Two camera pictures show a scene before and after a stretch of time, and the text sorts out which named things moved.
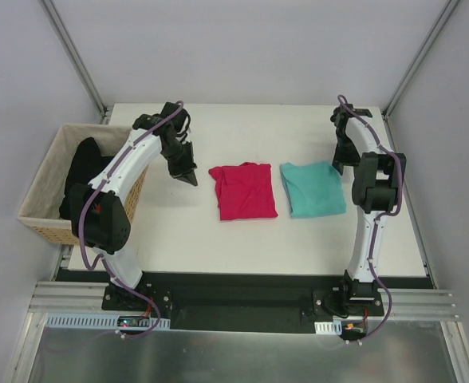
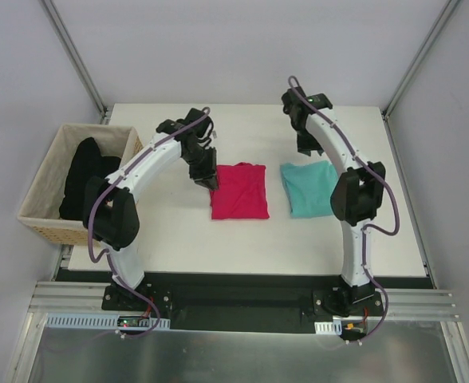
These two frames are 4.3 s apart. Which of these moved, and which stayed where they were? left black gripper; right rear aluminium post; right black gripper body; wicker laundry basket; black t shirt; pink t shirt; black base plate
Moved: pink t shirt; right black gripper body; left black gripper
Stayed: black base plate; wicker laundry basket; black t shirt; right rear aluminium post
